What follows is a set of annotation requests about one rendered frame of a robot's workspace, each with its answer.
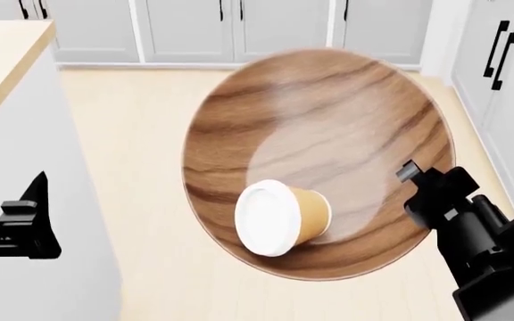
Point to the black blocky left gripper finger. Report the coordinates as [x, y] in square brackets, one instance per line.
[16, 212]

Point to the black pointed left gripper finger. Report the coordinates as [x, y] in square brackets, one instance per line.
[38, 197]

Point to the brown paper cup white lid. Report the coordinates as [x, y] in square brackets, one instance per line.
[279, 220]

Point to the white counter beige top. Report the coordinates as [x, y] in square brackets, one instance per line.
[20, 140]

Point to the round wooden bowl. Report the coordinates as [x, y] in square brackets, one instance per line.
[328, 127]

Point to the black right gripper finger with grey tip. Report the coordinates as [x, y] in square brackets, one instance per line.
[409, 172]

